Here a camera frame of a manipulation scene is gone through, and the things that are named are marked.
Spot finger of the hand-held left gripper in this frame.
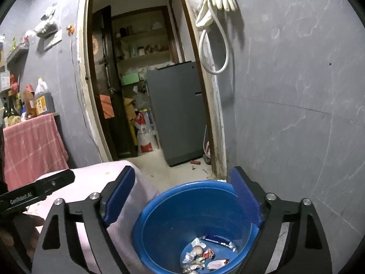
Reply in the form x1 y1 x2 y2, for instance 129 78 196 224
34 169 75 199

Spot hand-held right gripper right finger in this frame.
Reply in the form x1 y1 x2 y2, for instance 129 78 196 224
229 166 333 274

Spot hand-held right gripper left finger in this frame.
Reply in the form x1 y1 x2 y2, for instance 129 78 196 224
34 166 136 274

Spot blue snack bag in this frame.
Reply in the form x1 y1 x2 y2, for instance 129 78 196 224
201 235 237 252

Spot blue plastic bucket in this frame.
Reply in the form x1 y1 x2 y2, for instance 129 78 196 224
132 180 261 274

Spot pink white wrapper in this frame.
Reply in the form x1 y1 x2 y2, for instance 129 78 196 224
207 259 229 270

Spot person's left hand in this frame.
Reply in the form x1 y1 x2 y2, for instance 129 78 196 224
0 214 45 253

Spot pink floral blanket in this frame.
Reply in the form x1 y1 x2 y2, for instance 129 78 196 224
27 160 162 274

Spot pink checked cloth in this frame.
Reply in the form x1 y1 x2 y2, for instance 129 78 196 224
3 113 70 190

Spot dark wooden door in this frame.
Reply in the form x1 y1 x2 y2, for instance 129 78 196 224
92 5 137 160

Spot pink slipper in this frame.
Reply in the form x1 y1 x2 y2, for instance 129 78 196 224
204 141 213 164

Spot red white sack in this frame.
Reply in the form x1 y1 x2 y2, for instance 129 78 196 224
134 111 159 153

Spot large cooking oil jug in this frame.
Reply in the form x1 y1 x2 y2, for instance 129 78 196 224
34 78 55 116

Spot dark sauce bottle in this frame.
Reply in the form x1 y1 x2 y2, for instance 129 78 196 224
10 90 22 122
2 97 13 127

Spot yellow bag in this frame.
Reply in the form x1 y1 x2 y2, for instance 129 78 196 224
123 97 137 126

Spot orange paper sheet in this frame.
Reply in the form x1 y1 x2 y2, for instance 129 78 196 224
100 94 115 119

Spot grey refrigerator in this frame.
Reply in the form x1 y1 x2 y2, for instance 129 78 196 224
145 61 210 167

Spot green box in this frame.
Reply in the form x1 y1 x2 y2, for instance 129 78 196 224
120 73 140 85

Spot hanging clear plastic bag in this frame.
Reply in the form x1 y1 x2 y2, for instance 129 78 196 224
34 4 59 37

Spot wooden shelf unit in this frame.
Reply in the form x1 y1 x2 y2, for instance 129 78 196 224
112 6 183 63

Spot cream door frame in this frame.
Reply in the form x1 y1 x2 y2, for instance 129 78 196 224
76 0 229 180

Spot grey wall shelf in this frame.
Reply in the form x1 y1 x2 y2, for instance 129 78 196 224
6 41 30 66

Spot white wall socket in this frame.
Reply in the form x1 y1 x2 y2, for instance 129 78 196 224
43 30 63 51

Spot white hose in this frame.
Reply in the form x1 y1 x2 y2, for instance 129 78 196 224
199 0 230 75

